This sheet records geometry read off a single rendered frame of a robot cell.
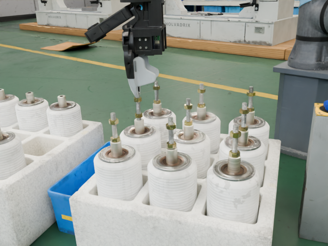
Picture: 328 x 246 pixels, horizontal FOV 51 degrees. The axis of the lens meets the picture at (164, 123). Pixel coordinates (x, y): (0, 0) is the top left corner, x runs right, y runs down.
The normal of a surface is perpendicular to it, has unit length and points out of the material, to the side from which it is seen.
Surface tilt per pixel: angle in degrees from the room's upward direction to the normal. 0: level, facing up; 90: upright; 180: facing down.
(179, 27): 90
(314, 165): 90
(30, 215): 90
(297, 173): 0
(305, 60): 72
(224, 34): 90
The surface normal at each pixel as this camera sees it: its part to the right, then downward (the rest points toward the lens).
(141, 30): -0.14, 0.38
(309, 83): -0.66, 0.31
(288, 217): -0.04, -0.92
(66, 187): 0.92, 0.08
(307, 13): -0.91, 0.18
